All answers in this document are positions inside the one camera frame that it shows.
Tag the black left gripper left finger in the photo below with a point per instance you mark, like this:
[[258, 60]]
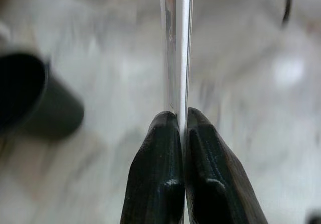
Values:
[[155, 163]]

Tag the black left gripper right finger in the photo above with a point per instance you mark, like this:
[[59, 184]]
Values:
[[213, 168]]

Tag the black rubbish bin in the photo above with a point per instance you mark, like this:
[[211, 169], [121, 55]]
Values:
[[37, 101]]

